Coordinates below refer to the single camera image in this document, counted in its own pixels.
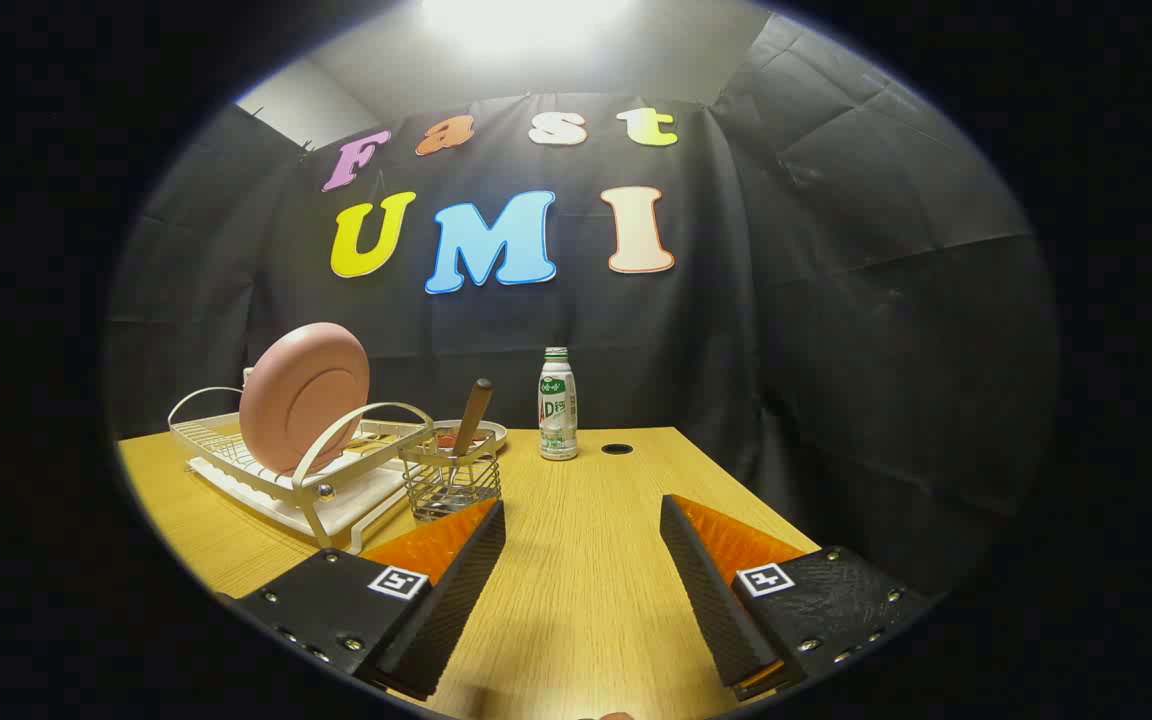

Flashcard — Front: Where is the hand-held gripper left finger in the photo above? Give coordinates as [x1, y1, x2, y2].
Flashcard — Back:
[219, 498, 507, 701]

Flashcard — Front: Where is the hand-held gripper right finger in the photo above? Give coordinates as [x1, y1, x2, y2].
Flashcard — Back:
[659, 494, 937, 701]

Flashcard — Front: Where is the metal wire basket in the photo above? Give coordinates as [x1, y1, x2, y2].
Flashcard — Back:
[398, 428, 503, 523]

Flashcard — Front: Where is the white wire dish rack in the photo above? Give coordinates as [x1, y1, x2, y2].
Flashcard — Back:
[168, 385, 437, 553]

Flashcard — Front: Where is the wooden-handled metal spoon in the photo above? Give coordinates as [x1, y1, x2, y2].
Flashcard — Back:
[444, 378, 495, 496]

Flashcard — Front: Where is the pink plate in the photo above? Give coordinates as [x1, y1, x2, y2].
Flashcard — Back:
[239, 322, 371, 476]

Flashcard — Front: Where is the grey round plate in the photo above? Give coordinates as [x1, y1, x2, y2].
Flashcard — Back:
[433, 420, 509, 452]

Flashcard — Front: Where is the white plastic drink bottle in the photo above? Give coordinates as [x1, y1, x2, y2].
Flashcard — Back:
[538, 347, 579, 462]

